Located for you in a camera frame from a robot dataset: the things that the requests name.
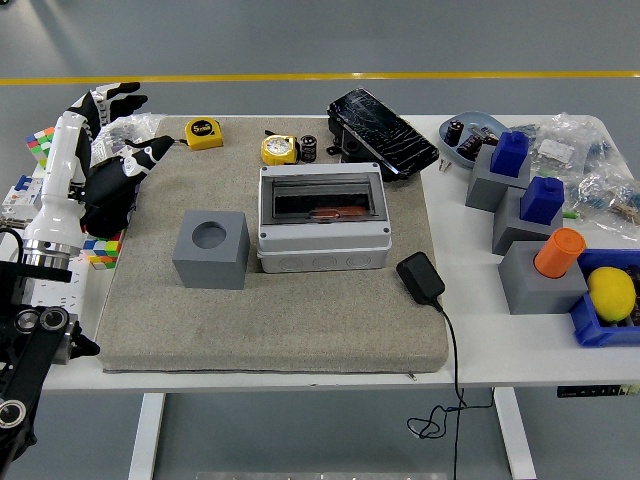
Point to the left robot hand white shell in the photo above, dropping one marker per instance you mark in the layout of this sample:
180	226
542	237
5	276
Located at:
62	170

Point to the clear hinged box lid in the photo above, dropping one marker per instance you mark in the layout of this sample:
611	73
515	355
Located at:
325	175

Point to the grey plastic junction box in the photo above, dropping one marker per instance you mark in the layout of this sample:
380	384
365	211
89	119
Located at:
320	255

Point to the black box with cracked pattern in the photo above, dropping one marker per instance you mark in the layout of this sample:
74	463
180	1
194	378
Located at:
385	130

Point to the large colourful puzzle cube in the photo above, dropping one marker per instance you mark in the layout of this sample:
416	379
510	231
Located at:
39	147

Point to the white circuit breaker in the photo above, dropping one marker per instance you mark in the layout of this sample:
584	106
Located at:
17	200

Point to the black cloth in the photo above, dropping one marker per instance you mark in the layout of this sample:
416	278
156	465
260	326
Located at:
107	222

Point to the clear plastic bag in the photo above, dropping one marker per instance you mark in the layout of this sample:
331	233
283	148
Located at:
135	125

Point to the small colourful puzzle cube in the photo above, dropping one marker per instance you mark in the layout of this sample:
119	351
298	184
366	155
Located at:
102	252

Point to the white power strip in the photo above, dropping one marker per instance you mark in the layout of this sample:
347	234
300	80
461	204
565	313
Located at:
80	287

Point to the yellow square tape measure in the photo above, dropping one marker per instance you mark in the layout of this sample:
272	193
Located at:
202	131

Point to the grey block with round hole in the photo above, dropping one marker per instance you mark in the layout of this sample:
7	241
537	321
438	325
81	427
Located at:
210	270

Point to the yellow round tape measure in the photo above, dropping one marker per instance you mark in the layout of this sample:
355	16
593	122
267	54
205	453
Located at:
277	149

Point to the small black capacitor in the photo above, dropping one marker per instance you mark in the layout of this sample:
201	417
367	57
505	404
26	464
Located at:
308	149

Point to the grey-brown table mat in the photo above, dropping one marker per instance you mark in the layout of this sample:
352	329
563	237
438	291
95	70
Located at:
280	320

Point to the white table leg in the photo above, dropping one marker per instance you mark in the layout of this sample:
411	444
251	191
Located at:
517	435
147	435

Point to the black power adapter plug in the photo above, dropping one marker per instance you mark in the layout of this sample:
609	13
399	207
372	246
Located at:
420	277

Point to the small screws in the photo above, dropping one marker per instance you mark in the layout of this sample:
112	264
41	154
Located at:
443	165

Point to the black capacitor in tray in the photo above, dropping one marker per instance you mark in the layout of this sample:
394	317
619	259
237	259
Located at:
455	132

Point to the dark brown capacitor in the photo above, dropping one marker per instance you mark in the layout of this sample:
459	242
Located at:
469	147

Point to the blue-grey oval tray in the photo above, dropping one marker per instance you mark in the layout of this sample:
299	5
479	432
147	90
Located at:
475	119

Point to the grey block holder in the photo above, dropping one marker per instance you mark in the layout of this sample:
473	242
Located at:
510	227
535	295
482	187

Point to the small metal piece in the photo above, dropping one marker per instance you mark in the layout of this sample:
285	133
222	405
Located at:
482	134

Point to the blue plastic block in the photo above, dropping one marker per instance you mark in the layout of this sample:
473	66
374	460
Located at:
507	155
540	200

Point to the clear bag of components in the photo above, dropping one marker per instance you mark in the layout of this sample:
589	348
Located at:
610	197
565	145

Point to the small green piece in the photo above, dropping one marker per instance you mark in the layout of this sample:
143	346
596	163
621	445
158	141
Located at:
570	214

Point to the blue plastic bin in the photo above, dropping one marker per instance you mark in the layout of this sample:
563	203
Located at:
595	332

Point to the yellow lemon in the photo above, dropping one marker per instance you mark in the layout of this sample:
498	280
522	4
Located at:
610	295

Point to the black table control panel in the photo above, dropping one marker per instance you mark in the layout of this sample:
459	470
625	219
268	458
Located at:
590	391

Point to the dark items in bin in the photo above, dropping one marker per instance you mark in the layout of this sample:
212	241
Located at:
635	280

